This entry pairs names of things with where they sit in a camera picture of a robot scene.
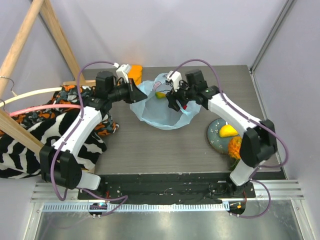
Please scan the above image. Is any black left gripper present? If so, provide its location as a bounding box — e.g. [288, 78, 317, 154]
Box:
[107, 78, 147, 104]

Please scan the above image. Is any light blue plastic bag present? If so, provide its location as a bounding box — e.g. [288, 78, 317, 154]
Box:
[130, 73, 201, 130]

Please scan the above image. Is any fake pineapple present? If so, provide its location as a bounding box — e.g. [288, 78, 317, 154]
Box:
[228, 136, 242, 171]

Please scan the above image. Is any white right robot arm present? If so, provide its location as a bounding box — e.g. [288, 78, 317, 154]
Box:
[165, 69, 278, 198]

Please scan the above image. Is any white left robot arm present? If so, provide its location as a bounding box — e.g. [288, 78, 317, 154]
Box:
[39, 70, 147, 200]

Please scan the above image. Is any fake green yellow mango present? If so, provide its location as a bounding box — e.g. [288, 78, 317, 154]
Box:
[155, 91, 166, 99]

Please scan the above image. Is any orange folded cloth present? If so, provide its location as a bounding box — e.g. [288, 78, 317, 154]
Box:
[128, 65, 143, 86]

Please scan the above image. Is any orange patterned cloth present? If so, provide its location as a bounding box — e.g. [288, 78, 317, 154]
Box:
[9, 85, 120, 137]

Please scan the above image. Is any blue ceramic plate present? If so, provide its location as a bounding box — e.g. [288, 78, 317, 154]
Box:
[207, 118, 233, 155]

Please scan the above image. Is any cream plastic hanger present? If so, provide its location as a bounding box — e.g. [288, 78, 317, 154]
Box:
[0, 87, 62, 107]

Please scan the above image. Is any pink plastic hanger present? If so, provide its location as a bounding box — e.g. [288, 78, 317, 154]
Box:
[8, 104, 82, 117]

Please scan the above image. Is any black white zebra blanket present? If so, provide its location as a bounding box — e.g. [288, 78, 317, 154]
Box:
[0, 109, 107, 179]

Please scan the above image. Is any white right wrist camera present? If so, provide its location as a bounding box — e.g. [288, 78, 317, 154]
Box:
[165, 70, 182, 92]

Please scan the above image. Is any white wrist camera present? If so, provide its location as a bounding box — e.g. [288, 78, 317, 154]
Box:
[113, 62, 132, 83]
[165, 70, 182, 92]

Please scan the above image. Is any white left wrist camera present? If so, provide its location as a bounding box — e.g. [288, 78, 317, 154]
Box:
[113, 62, 132, 83]

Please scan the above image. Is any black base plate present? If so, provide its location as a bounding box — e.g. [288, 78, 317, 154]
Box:
[74, 171, 258, 205]

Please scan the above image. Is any wooden rack frame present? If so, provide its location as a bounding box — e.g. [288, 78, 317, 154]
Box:
[0, 0, 97, 151]

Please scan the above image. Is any metal wire hanger hook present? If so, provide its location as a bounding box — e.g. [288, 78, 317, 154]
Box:
[0, 75, 18, 108]

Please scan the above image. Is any white slotted cable rail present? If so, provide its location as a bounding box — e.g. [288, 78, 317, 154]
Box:
[42, 201, 230, 213]

